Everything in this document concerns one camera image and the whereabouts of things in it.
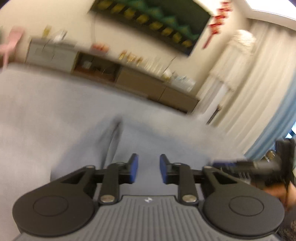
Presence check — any grey garment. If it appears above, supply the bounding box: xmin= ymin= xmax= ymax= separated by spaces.
xmin=51 ymin=116 xmax=243 ymax=196

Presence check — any clear storage box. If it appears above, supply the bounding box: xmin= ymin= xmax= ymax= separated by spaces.
xmin=171 ymin=76 xmax=196 ymax=92

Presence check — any grey bed cover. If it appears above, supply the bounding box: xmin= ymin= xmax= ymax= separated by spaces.
xmin=0 ymin=62 xmax=246 ymax=239

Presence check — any white curtain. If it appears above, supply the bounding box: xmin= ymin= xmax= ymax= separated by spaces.
xmin=196 ymin=20 xmax=295 ymax=153

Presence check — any red fruit plate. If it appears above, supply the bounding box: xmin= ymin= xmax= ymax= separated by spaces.
xmin=90 ymin=43 xmax=109 ymax=55

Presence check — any long grey TV cabinet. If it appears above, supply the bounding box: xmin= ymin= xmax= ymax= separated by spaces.
xmin=25 ymin=38 xmax=199 ymax=113

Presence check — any red hanging knot ornament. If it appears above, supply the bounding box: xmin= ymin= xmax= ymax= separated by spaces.
xmin=203 ymin=1 xmax=233 ymax=49

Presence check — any pink plastic chair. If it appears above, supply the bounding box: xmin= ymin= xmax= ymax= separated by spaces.
xmin=1 ymin=26 xmax=25 ymax=69

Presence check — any dark wall painting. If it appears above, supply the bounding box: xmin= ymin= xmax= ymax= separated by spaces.
xmin=90 ymin=0 xmax=211 ymax=56

